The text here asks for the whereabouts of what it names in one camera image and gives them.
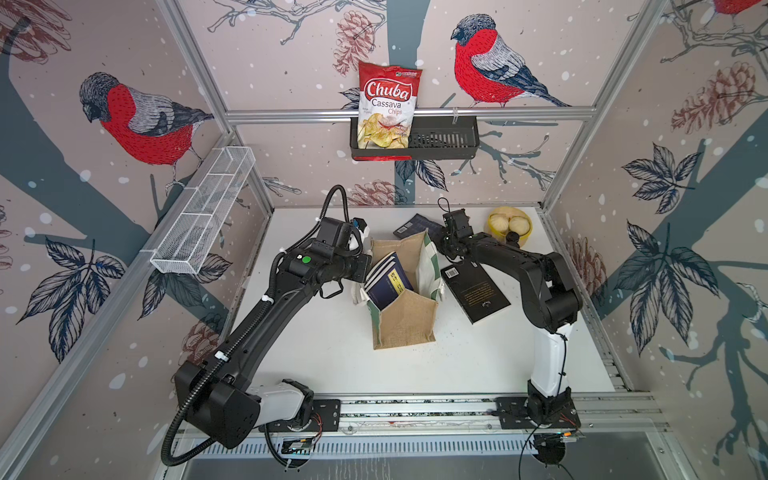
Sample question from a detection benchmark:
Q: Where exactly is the burlap canvas bag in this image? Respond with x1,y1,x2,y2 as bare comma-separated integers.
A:
352,231,444,350

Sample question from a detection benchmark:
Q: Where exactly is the black paperback book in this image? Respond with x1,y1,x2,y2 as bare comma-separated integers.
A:
440,260,511,324

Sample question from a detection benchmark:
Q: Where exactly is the navy book yellow label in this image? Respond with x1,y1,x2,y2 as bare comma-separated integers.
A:
363,252,414,311

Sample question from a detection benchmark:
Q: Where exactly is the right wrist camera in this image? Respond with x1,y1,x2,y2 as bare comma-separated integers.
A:
443,209,474,241

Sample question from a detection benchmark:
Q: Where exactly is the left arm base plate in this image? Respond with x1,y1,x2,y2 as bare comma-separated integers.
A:
258,399,341,434

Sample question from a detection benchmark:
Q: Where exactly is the black corrugated cable conduit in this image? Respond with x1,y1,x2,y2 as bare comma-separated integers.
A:
160,299,271,467

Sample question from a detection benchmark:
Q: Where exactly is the yellow bowl with buns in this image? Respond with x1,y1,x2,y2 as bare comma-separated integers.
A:
485,206,533,247

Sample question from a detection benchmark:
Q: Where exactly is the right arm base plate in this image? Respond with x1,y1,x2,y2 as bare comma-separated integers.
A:
494,395,581,431

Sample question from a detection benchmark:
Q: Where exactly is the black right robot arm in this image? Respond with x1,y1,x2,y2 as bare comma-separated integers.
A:
437,227,583,424

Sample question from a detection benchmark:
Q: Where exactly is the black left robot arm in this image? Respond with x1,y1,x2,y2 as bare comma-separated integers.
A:
163,218,371,451

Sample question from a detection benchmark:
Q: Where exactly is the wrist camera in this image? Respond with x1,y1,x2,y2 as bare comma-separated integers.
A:
352,217,370,241
443,209,474,241

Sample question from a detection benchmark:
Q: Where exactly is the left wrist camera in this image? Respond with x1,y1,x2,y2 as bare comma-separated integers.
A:
352,217,370,241

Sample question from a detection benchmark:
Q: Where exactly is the black wire wall basket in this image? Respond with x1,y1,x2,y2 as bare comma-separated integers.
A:
349,116,480,161

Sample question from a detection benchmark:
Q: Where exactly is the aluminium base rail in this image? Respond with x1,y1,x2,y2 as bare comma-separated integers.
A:
304,392,669,436

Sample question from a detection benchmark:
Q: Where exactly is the red cassava chips bag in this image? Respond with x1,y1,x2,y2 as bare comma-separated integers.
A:
351,62,422,161

